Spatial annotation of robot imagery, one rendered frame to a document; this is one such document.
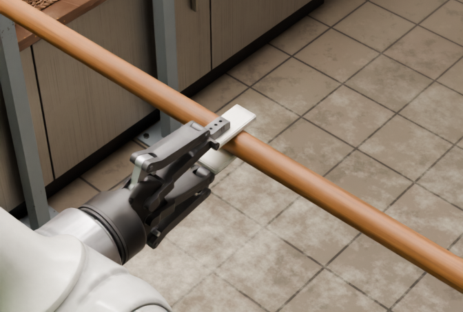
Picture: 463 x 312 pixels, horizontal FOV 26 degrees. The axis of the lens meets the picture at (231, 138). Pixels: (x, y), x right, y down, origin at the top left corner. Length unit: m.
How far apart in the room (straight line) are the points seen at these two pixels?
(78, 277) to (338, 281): 1.77
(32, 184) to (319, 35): 1.17
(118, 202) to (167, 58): 1.65
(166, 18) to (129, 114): 0.32
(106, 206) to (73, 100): 1.54
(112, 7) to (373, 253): 0.90
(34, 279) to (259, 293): 1.73
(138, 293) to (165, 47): 1.87
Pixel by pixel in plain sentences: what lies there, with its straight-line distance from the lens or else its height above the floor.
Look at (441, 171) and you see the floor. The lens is 2.84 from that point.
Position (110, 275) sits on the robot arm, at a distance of 0.82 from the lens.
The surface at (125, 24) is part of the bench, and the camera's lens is 2.56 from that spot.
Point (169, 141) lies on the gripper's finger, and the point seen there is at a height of 1.25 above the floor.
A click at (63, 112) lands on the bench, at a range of 2.55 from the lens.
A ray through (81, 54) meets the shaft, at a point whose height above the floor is 1.20.
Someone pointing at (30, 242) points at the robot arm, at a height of 1.38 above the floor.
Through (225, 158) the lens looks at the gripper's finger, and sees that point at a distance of 1.14.
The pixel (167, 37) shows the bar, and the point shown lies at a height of 0.38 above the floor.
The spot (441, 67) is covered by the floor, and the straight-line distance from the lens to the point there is 3.18.
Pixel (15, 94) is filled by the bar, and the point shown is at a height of 0.50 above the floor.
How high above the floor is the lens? 1.98
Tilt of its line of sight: 43 degrees down
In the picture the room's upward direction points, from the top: straight up
